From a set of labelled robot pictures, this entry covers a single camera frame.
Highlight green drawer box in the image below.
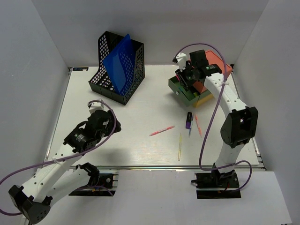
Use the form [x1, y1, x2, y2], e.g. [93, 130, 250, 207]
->
[168, 76, 211, 106]

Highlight orange drawer box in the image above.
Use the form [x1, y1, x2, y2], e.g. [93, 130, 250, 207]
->
[192, 50, 233, 94]

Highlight yellow drawer box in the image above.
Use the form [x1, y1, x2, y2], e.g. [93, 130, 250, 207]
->
[193, 94, 214, 108]

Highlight purple cap black highlighter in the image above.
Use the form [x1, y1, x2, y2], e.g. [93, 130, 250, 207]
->
[185, 112, 193, 129]

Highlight thin orange pen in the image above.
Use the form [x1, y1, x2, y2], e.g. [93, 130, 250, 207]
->
[194, 114, 202, 138]

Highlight thin blue pen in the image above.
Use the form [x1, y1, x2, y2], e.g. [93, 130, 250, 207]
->
[188, 114, 194, 138]

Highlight blue plastic folder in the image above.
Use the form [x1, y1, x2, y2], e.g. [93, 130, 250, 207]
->
[103, 34, 135, 96]

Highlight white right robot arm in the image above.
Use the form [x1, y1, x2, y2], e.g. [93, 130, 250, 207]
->
[173, 50, 258, 187]

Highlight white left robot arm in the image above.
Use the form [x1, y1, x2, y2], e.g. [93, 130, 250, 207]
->
[8, 109, 121, 225]

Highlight thin pink pen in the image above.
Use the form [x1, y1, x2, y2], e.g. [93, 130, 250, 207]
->
[149, 126, 175, 136]

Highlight thin yellow pen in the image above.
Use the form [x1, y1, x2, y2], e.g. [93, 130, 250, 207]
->
[178, 133, 182, 161]

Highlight black mesh file rack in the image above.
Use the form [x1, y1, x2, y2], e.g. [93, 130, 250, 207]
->
[89, 31, 145, 105]

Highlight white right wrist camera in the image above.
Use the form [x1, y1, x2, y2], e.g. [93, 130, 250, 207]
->
[172, 52, 188, 71]

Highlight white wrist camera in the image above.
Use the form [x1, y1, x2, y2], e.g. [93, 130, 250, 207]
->
[172, 52, 188, 71]
[87, 99, 104, 114]

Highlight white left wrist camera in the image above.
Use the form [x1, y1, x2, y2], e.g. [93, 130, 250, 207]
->
[87, 99, 104, 114]

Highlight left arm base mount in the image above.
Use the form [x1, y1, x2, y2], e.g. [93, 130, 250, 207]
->
[69, 171, 119, 197]

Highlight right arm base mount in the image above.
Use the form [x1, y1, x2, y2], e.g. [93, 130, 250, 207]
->
[191, 170, 241, 199]

